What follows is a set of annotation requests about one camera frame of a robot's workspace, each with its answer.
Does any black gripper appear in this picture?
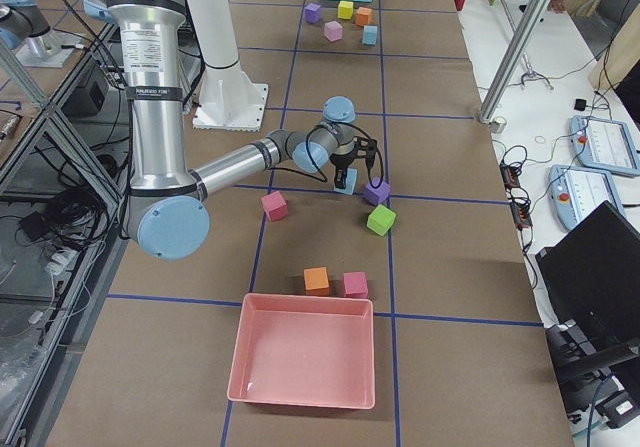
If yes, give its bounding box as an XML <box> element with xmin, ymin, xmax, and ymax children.
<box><xmin>330</xmin><ymin>136</ymin><xmax>364</xmax><ymax>190</ymax></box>

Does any light blue block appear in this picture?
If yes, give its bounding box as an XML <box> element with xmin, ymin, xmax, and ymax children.
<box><xmin>362</xmin><ymin>25</ymin><xmax>378</xmax><ymax>46</ymax></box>
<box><xmin>334</xmin><ymin>168</ymin><xmax>358</xmax><ymax>195</ymax></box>

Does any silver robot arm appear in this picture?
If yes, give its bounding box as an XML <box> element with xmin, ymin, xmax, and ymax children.
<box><xmin>1</xmin><ymin>0</ymin><xmax>51</xmax><ymax>50</ymax></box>
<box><xmin>83</xmin><ymin>0</ymin><xmax>361</xmax><ymax>260</ymax></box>

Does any purple block right side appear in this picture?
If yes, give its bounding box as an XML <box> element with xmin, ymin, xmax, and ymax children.
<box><xmin>363</xmin><ymin>177</ymin><xmax>391</xmax><ymax>206</ymax></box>

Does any purple block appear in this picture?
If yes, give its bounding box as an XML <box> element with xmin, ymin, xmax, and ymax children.
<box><xmin>304</xmin><ymin>2</ymin><xmax>322</xmax><ymax>24</ymax></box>
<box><xmin>363</xmin><ymin>177</ymin><xmax>391</xmax><ymax>206</ymax></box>

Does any green block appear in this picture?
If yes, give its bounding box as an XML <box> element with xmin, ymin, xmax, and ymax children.
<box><xmin>366</xmin><ymin>204</ymin><xmax>397</xmax><ymax>236</ymax></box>

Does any orange block near pink tray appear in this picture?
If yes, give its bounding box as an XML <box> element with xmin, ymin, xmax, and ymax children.
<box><xmin>303</xmin><ymin>267</ymin><xmax>330</xmax><ymax>296</ymax></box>

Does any light pink block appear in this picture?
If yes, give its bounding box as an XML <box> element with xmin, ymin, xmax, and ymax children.
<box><xmin>323</xmin><ymin>21</ymin><xmax>343</xmax><ymax>42</ymax></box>

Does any orange block left side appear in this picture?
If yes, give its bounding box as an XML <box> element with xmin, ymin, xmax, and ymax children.
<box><xmin>355</xmin><ymin>7</ymin><xmax>373</xmax><ymax>27</ymax></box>

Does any purple block left side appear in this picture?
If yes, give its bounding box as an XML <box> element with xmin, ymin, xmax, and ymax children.
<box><xmin>304</xmin><ymin>2</ymin><xmax>322</xmax><ymax>24</ymax></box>

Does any yellow block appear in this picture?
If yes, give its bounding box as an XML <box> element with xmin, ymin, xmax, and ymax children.
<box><xmin>337</xmin><ymin>0</ymin><xmax>354</xmax><ymax>20</ymax></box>

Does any pink plastic tray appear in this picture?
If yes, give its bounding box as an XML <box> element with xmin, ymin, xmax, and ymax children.
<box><xmin>227</xmin><ymin>293</ymin><xmax>376</xmax><ymax>410</ymax></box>

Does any teach pendant near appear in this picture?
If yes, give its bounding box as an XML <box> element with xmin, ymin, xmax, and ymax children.
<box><xmin>549</xmin><ymin>165</ymin><xmax>626</xmax><ymax>231</ymax></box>

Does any teach pendant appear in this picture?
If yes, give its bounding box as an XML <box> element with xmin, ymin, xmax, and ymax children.
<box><xmin>549</xmin><ymin>165</ymin><xmax>626</xmax><ymax>231</ymax></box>
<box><xmin>569</xmin><ymin>115</ymin><xmax>639</xmax><ymax>177</ymax></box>

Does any teach pendant far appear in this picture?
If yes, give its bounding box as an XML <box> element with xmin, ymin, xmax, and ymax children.
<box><xmin>569</xmin><ymin>115</ymin><xmax>639</xmax><ymax>177</ymax></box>

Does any black laptop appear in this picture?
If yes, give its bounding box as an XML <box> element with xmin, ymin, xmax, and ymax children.
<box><xmin>534</xmin><ymin>199</ymin><xmax>640</xmax><ymax>338</ymax></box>

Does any pink block near pedestal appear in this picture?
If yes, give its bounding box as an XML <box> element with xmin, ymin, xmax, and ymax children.
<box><xmin>261</xmin><ymin>191</ymin><xmax>288</xmax><ymax>222</ymax></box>

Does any aluminium frame post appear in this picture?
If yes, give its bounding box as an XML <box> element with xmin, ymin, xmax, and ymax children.
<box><xmin>478</xmin><ymin>0</ymin><xmax>550</xmax><ymax>124</ymax></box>

